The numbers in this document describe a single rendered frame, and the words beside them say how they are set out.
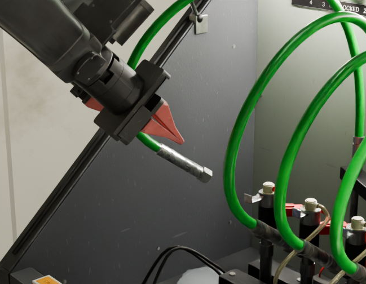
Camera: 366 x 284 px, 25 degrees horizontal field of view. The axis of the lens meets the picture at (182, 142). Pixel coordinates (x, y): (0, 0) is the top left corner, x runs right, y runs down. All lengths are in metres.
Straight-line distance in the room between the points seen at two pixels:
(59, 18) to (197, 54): 0.70
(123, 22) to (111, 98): 0.09
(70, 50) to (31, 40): 0.07
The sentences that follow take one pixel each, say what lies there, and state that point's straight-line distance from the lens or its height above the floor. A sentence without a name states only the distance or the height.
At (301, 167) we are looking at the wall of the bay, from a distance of 1.53.
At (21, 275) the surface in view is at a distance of 1.33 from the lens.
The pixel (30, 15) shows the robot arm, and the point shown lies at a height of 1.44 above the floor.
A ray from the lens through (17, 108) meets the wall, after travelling 2.77.
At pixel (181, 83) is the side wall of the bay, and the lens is 1.44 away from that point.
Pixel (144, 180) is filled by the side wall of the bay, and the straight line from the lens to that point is 1.44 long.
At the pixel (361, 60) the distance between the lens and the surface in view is 1.00.
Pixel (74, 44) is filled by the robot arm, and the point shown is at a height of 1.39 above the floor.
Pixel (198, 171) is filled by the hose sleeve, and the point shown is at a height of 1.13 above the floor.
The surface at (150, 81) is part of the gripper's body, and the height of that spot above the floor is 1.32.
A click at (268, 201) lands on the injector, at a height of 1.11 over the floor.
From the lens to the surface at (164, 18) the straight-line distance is 1.14.
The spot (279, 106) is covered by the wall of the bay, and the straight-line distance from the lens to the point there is 1.53.
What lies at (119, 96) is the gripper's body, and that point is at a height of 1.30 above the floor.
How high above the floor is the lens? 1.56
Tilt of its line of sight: 18 degrees down
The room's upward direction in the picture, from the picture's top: straight up
